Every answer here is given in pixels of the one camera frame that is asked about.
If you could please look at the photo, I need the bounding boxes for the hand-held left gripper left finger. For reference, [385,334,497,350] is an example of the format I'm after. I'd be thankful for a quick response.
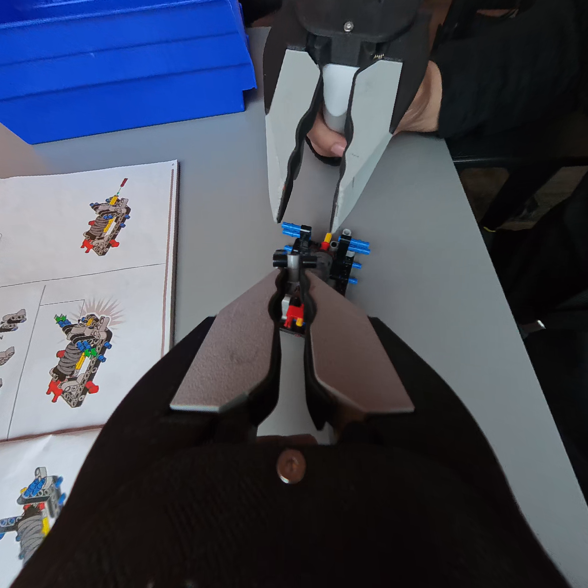
[169,269,282,426]

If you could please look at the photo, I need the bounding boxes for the person's right forearm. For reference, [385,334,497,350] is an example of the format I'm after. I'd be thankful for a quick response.
[429,0,588,139]

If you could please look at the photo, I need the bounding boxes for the black chair armrest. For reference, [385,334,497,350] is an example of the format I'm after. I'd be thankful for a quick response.
[452,149,588,226]

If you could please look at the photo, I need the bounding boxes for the lego chassis assembly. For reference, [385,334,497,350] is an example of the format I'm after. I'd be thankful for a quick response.
[279,222,371,339]

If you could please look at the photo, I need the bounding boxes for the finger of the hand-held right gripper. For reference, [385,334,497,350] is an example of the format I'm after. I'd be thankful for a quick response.
[330,58,405,232]
[266,48,322,224]

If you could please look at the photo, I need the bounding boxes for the blue plastic bin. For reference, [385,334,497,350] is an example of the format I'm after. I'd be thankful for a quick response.
[0,0,257,146]

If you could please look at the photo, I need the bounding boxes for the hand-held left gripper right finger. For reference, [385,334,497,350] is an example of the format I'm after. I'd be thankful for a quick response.
[301,270,415,431]

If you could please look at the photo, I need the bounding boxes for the person's right hand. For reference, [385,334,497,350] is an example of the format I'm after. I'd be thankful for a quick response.
[307,62,443,159]

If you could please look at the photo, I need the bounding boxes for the lego instruction booklet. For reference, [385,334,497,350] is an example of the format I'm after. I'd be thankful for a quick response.
[0,161,180,567]

